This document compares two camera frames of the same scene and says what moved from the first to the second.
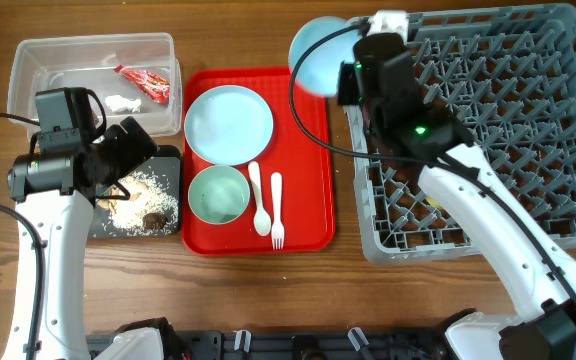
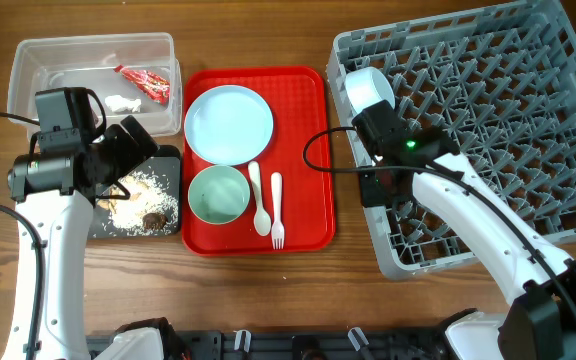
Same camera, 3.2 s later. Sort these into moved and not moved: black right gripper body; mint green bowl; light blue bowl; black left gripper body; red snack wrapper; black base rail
Moved: light blue bowl; black right gripper body
Not moved: black left gripper body; mint green bowl; black base rail; red snack wrapper
